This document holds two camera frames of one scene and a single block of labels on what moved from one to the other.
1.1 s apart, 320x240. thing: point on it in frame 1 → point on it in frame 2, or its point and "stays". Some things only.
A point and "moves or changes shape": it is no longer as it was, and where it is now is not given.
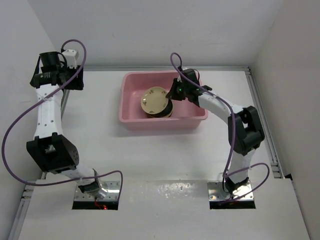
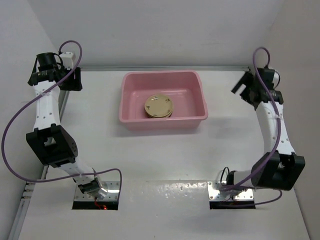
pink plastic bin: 185,116 stays
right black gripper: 172,94 → 246,77
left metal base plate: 112,188 stays
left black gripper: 76,83 stays
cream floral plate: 154,100 moves or changes shape
